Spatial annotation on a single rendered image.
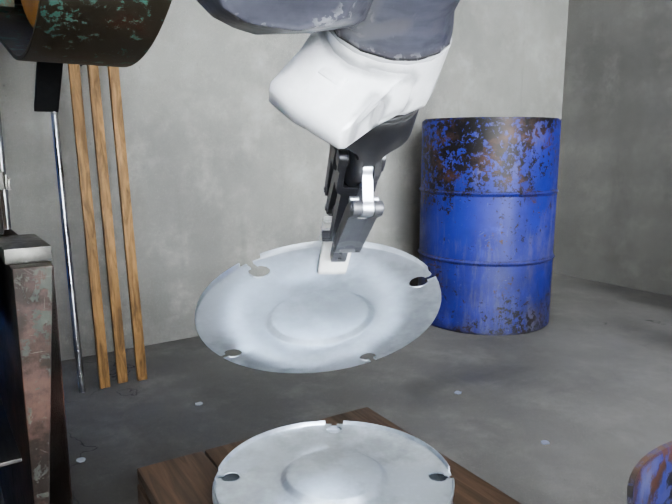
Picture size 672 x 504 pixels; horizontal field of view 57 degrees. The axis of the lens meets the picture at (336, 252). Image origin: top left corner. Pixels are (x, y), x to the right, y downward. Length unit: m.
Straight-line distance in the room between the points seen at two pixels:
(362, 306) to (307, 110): 0.38
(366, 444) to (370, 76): 0.58
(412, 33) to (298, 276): 0.33
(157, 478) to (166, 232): 1.69
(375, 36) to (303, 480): 0.54
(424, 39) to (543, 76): 3.41
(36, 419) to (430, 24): 0.76
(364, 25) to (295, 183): 2.33
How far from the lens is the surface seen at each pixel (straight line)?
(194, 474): 0.89
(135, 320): 2.16
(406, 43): 0.41
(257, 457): 0.86
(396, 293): 0.71
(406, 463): 0.84
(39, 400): 0.96
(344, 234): 0.53
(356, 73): 0.41
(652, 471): 0.72
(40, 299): 0.92
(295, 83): 0.41
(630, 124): 3.71
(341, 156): 0.50
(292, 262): 0.63
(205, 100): 2.54
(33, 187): 2.37
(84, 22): 1.06
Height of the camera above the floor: 0.78
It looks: 10 degrees down
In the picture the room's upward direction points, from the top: straight up
